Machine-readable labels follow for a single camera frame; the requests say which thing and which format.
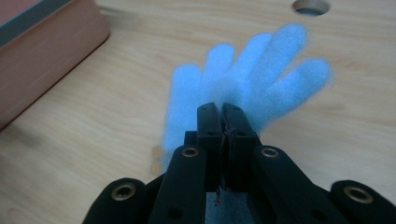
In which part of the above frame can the blue glove with grey cuff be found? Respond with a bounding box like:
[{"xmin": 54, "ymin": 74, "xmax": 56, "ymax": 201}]
[{"xmin": 160, "ymin": 22, "xmax": 334, "ymax": 224}]

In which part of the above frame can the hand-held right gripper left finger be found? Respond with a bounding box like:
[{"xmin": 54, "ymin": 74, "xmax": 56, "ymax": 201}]
[{"xmin": 148, "ymin": 101, "xmax": 225, "ymax": 224}]

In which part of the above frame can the pink plastic basin grey rim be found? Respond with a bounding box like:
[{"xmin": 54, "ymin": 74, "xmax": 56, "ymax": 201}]
[{"xmin": 0, "ymin": 0, "xmax": 112, "ymax": 132}]

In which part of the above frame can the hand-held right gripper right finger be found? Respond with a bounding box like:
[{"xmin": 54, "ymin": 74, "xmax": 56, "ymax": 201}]
[{"xmin": 220, "ymin": 102, "xmax": 344, "ymax": 224}]

